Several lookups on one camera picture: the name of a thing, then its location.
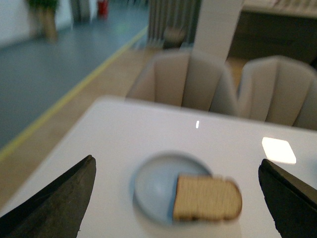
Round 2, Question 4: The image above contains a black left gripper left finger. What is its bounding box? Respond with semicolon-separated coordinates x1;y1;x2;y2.
0;155;96;238

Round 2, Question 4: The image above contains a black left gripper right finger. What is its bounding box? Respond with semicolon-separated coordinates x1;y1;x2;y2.
258;159;317;238

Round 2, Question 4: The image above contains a slice of brown bread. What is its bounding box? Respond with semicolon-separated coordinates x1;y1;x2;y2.
172;174;243;222

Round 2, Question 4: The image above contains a light blue round plate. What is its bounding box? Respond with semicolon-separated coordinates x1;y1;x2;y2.
132;151;211;226

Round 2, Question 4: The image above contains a beige chair on right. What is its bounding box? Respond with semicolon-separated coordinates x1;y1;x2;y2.
238;56;317;130

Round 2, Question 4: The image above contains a beige chair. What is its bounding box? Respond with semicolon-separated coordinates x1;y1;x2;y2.
238;56;317;130
126;50;239;117

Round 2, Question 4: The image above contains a beige chair on left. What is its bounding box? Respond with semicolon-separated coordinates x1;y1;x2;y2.
126;50;239;117

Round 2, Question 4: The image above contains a dark counter cabinet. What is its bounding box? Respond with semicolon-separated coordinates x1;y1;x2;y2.
229;4;317;64

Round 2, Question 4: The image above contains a potted green plant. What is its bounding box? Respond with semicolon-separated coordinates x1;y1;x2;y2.
27;0;59;43

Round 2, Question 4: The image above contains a white column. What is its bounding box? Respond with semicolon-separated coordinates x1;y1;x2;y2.
193;0;244;62

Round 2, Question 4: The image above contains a red fire extinguisher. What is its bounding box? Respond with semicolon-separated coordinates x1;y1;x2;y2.
97;0;108;19

